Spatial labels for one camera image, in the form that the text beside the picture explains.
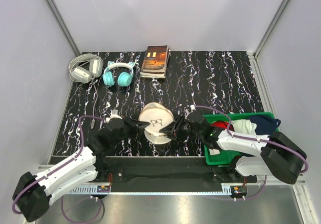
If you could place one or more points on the navy blue garment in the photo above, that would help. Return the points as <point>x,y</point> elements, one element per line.
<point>265,125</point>

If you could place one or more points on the green plastic bin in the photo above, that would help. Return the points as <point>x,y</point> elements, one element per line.
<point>224,157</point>

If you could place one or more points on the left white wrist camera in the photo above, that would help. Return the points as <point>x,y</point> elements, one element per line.
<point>114,114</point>

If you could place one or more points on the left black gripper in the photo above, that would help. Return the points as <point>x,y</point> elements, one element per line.
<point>137,127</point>

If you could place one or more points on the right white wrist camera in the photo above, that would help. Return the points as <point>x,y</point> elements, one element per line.
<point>189,109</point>

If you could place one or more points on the white garment in bin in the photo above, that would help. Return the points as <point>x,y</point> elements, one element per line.
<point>244,127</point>

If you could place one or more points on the white mesh laundry bag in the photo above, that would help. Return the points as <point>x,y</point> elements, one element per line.
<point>158,117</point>

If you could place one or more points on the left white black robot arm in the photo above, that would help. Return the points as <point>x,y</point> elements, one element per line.
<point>34,194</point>

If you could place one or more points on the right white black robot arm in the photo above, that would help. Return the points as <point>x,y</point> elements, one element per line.
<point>273,154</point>

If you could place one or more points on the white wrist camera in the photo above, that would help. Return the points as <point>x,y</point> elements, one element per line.
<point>114,114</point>
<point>189,109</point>

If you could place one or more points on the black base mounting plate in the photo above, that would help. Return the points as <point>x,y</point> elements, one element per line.
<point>166,175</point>

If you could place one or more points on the white grey headphones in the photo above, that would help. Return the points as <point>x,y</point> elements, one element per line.
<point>85,68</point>

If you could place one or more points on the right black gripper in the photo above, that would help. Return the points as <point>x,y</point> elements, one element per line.
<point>173,130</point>

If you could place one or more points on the dark cover book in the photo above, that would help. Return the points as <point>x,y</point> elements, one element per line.
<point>155,59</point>

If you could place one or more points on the red garment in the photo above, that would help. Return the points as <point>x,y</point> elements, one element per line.
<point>222,125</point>

